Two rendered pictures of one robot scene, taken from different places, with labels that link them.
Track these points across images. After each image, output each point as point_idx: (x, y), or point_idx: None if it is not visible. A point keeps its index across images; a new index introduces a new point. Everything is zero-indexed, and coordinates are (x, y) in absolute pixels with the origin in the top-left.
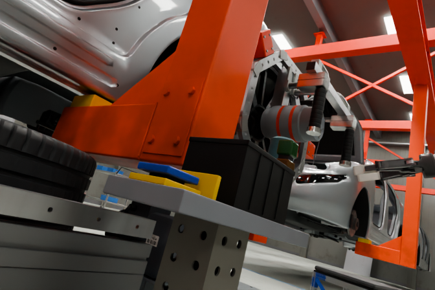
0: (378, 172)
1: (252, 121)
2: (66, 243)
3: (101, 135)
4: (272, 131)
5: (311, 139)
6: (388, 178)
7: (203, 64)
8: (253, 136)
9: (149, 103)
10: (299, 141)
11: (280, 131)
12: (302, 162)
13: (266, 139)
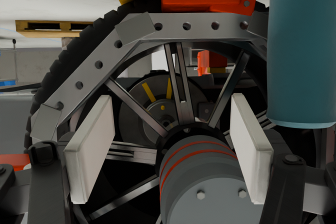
0: (86, 190)
1: (103, 178)
2: None
3: None
4: (228, 147)
5: (225, 171)
6: (2, 194)
7: None
8: (203, 127)
9: None
10: (209, 154)
11: (236, 155)
12: (49, 135)
13: (140, 144)
